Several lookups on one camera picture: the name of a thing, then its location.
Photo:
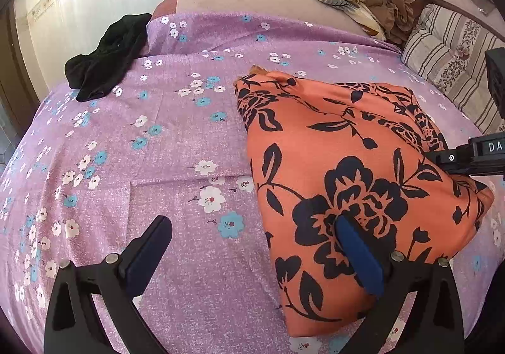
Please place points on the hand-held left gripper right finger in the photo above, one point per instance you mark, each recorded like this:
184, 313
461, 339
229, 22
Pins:
361, 255

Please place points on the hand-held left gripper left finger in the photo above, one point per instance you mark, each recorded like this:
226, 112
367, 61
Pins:
146, 255

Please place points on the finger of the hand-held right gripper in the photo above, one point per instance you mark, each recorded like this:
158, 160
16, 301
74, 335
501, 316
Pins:
449, 158

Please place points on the orange floral garment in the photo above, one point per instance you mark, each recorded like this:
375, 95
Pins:
347, 164

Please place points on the striped pillow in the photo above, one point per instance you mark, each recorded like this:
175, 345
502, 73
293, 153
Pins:
453, 58

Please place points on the purple floral bedsheet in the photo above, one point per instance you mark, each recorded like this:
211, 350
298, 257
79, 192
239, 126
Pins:
158, 141

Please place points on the brown garment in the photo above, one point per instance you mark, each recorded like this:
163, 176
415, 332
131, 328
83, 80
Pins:
388, 11

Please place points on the black cloth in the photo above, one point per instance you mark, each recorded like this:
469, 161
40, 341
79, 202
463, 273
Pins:
104, 58

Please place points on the pink quilted mattress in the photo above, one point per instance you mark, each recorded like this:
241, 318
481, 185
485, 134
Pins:
260, 3

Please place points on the dark wooden door frame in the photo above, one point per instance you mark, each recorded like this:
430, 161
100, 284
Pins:
15, 74

